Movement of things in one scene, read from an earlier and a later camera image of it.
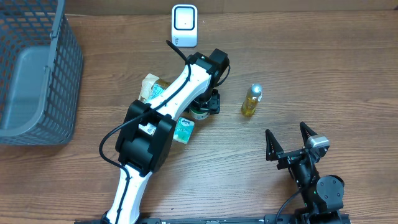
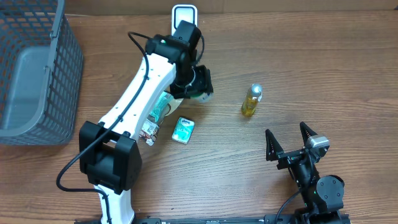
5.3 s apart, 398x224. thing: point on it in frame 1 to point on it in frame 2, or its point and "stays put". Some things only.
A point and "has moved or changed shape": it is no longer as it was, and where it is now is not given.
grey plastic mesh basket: x=41 y=74 stays put
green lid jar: x=198 y=114 has moved or changed shape
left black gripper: x=214 y=105 to x=202 y=83
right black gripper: x=274 y=149 stays put
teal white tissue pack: x=183 y=130 stays put
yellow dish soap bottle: x=253 y=96 stays put
